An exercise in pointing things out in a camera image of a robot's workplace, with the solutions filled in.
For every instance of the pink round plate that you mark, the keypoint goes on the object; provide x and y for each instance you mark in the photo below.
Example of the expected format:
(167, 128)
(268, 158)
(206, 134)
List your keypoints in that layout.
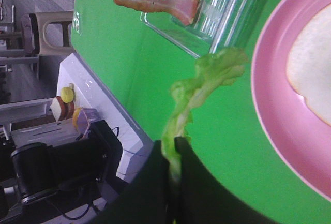
(299, 137)

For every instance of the left clear plastic tray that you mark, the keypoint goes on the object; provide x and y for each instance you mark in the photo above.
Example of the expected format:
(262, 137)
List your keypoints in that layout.
(217, 24)

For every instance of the white table frame edge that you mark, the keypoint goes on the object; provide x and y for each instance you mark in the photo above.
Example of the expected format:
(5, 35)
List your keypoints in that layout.
(90, 92)

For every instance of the beige chair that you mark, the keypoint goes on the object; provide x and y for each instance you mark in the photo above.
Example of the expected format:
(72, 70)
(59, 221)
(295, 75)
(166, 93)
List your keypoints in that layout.
(36, 29)

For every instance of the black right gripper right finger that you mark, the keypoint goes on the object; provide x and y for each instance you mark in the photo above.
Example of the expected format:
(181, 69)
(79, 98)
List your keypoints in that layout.
(203, 199)

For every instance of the green lettuce leaf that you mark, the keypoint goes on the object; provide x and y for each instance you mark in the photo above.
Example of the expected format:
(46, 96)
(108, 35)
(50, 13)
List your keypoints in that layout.
(211, 72)

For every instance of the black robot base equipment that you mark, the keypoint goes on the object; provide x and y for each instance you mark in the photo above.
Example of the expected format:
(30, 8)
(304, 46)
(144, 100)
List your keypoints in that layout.
(40, 171)

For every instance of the bread slice from tray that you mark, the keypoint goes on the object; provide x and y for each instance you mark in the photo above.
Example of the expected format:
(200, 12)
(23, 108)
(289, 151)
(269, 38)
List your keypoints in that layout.
(308, 64)

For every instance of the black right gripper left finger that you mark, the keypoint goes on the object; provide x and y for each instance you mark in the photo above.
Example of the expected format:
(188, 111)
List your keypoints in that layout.
(145, 199)

